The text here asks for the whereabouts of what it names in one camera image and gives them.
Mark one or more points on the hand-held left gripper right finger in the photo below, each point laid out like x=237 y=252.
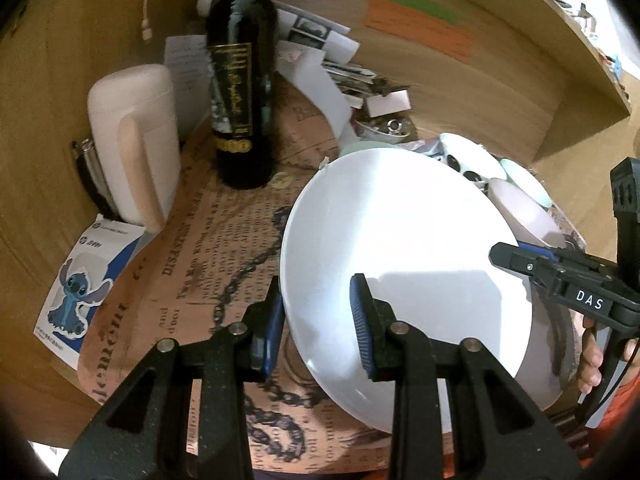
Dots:
x=361 y=320

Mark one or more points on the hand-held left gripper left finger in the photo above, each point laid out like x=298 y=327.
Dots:
x=270 y=330

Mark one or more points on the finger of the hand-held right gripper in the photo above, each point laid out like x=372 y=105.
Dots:
x=515 y=260
x=537 y=251

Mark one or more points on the white plate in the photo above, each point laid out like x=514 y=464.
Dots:
x=400 y=240

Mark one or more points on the large mint green bowl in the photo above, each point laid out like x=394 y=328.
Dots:
x=367 y=150

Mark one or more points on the person's right hand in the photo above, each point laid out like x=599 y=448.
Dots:
x=590 y=360

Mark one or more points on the small mint green bowl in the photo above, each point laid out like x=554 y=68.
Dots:
x=525 y=180

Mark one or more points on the newspaper print table mat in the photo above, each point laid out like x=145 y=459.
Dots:
x=200 y=260

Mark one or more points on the white black-spotted bowl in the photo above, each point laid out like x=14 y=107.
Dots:
x=475 y=157

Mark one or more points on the person's orange clothing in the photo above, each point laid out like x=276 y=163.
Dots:
x=620 y=425

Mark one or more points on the blue white card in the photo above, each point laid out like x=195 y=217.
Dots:
x=115 y=240

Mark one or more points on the small dish with trinkets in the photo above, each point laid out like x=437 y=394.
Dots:
x=387 y=129

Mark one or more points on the blue cartoon sticker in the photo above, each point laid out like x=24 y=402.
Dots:
x=77 y=300

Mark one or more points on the small white box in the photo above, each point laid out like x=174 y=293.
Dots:
x=387 y=102

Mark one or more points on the assorted shelf clutter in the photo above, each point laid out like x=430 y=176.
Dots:
x=600 y=40

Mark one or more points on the dark wine bottle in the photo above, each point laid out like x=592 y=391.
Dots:
x=240 y=110

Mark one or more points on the white paper sheet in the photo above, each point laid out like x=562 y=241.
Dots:
x=320 y=95

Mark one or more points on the black pens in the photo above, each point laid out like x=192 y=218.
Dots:
x=92 y=170

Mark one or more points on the white plastic jug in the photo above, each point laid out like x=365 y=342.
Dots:
x=135 y=125

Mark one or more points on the white note sheet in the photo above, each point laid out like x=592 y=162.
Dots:
x=187 y=75

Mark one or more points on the green sticky note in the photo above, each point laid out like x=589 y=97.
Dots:
x=425 y=5

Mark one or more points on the pile of printed papers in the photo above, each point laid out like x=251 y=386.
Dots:
x=310 y=30

